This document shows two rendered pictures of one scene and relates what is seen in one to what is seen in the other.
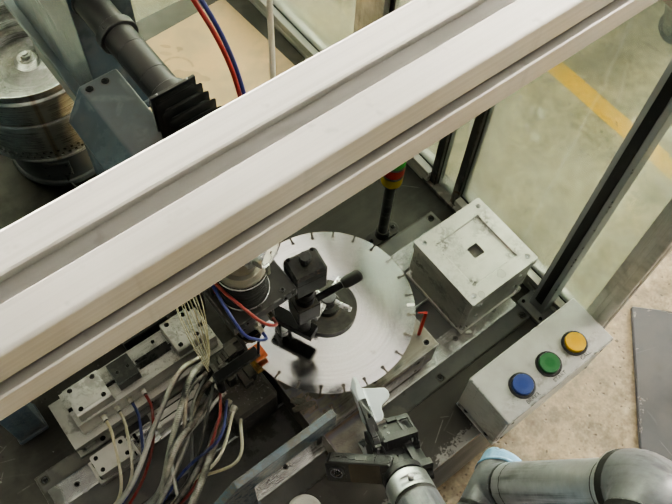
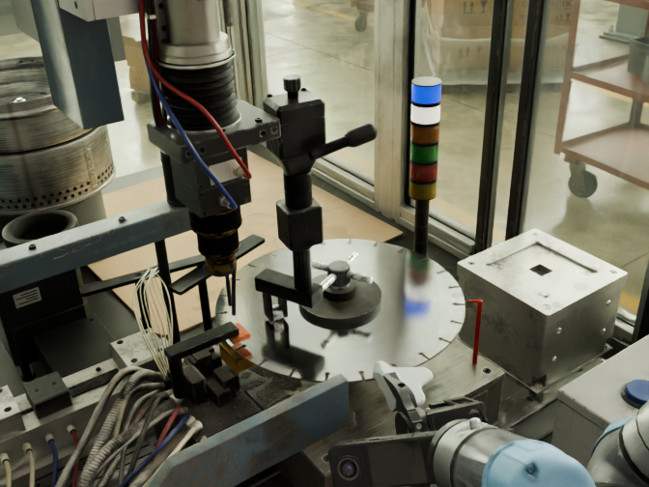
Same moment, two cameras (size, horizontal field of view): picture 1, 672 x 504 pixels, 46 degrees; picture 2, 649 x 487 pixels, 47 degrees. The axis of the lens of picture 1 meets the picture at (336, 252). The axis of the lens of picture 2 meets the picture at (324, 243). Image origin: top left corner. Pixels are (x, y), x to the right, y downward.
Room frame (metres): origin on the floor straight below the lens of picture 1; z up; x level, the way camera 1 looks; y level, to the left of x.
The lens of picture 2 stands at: (-0.20, -0.08, 1.51)
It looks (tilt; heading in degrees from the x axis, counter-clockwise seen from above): 30 degrees down; 8
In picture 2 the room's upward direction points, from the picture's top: 2 degrees counter-clockwise
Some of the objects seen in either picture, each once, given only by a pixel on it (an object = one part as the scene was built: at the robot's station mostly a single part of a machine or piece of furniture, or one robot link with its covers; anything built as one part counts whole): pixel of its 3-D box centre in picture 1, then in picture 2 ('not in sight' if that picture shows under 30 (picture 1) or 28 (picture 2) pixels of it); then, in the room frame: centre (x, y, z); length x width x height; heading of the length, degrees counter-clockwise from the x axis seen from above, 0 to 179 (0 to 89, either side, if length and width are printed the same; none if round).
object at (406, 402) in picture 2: (370, 424); (404, 406); (0.40, -0.08, 0.97); 0.09 x 0.02 x 0.05; 23
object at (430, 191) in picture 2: (392, 176); (422, 186); (0.90, -0.10, 0.98); 0.05 x 0.04 x 0.03; 42
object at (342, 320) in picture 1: (327, 305); (339, 292); (0.62, 0.01, 0.96); 0.11 x 0.11 x 0.03
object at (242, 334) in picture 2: (240, 368); (209, 358); (0.49, 0.15, 0.95); 0.10 x 0.03 x 0.07; 132
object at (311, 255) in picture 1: (304, 286); (296, 165); (0.55, 0.04, 1.17); 0.06 x 0.05 x 0.20; 123
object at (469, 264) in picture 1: (468, 267); (535, 309); (0.80, -0.28, 0.82); 0.18 x 0.18 x 0.15; 42
